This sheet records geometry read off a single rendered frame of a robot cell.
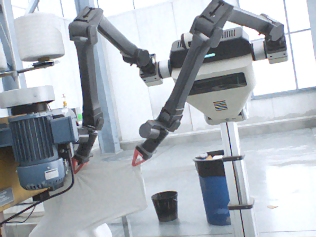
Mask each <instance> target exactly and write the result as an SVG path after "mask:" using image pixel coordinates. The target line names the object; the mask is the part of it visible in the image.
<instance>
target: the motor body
mask: <svg viewBox="0 0 316 237"><path fill-rule="evenodd" d="M53 114H54V111H46V112H40V113H34V114H31V115H25V116H16V117H11V118H8V119H7V121H8V122H10V123H9V124H8V127H9V131H10V130H11V131H10V136H11V135H12V136H11V141H12V143H13V144H12V149H13V153H14V158H15V162H18V163H19V164H20V165H18V166H17V167H16V168H17V171H16V173H17V174H18V178H19V182H20V185H21V186H22V188H23V189H24V190H42V189H45V188H49V187H52V186H55V185H58V184H60V183H61V182H62V181H63V180H64V177H65V171H64V164H63V163H65V162H64V161H63V159H62V157H59V156H58V151H57V148H58V145H55V144H54V142H52V140H51V134H50V127H49V123H50V120H53V117H52V116H51V115H53Z"/></svg>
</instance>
